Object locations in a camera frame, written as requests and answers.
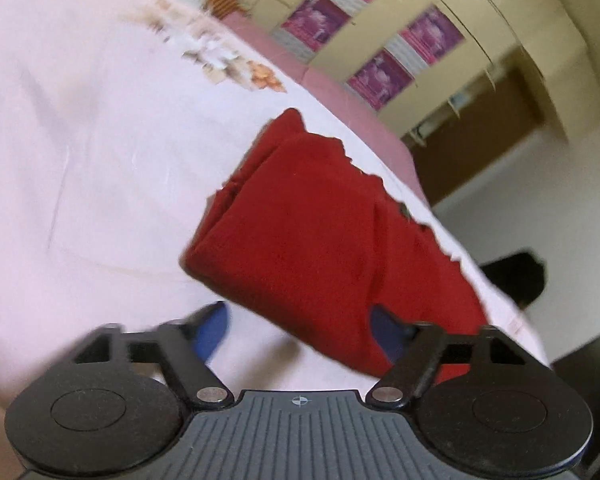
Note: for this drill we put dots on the cream corner shelf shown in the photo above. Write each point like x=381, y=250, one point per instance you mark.
x=450, y=109

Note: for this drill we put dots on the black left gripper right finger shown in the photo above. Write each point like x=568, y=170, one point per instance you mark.
x=480, y=401

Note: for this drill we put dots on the black chair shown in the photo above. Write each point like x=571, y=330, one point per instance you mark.
x=520, y=275

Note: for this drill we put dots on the white floral quilt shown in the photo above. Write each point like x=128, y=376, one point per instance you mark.
x=111, y=146

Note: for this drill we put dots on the red knitted sweater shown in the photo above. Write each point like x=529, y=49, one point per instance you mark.
x=302, y=237

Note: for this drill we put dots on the orange patterned pillow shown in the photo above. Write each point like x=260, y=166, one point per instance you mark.
x=221, y=9

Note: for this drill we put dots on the pink bed sheet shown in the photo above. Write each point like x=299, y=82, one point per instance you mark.
x=338, y=100

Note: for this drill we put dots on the cream wardrobe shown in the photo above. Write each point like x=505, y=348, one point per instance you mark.
x=539, y=34

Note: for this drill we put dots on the purple poster upper left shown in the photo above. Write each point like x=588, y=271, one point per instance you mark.
x=310, y=27

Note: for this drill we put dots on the brown wooden door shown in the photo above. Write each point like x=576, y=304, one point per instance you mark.
x=487, y=130

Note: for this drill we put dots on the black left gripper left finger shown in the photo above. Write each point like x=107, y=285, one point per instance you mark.
x=119, y=399

